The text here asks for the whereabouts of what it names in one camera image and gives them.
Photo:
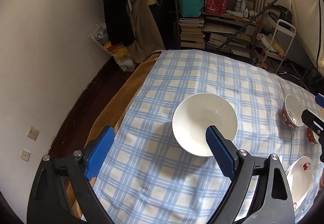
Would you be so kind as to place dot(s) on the dark hanging clothes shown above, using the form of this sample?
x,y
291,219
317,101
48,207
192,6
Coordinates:
x,y
116,16

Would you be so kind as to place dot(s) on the wooden bookshelf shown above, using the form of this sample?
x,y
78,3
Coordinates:
x,y
260,4

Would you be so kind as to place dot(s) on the stack of books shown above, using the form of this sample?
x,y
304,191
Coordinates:
x,y
191,34

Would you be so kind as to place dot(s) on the white trolley cart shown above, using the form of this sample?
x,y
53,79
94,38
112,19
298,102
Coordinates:
x,y
286,36

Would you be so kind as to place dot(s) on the small cherry print plate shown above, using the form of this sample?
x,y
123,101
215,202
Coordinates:
x,y
301,183

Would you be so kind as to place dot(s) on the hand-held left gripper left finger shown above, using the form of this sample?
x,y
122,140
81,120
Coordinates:
x,y
98,155

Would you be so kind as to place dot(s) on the tan blanket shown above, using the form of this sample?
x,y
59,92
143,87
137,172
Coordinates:
x,y
121,97

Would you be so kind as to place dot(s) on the plain white bowl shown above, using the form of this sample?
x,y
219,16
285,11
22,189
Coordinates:
x,y
197,117

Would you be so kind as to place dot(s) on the black bag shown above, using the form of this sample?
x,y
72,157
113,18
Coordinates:
x,y
281,14

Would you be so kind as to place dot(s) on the clear plastic bag with items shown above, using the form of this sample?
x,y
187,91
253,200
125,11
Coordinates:
x,y
121,59

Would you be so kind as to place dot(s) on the white wall socket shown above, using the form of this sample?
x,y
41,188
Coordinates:
x,y
25,155
33,133

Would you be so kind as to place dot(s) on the red patterned bowl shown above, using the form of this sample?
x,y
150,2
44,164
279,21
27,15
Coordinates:
x,y
310,135

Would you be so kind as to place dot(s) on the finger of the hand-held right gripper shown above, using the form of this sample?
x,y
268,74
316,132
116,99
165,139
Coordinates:
x,y
312,120
320,99

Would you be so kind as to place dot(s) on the large cherry print plate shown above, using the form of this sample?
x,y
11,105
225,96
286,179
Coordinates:
x,y
287,172

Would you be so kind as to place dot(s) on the row of white bottles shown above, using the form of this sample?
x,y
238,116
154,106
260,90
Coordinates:
x,y
239,4

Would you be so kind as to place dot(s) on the green pole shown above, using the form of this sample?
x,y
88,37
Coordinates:
x,y
243,28

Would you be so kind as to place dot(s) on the beige trousers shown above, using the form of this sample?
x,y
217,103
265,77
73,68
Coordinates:
x,y
144,26

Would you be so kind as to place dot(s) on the blue plaid cloth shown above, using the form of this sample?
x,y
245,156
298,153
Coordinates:
x,y
177,74

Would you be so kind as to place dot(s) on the red bowl with inner print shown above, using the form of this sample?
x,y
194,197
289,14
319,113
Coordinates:
x,y
293,110

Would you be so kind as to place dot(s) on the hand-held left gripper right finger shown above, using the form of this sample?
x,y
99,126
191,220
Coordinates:
x,y
220,153

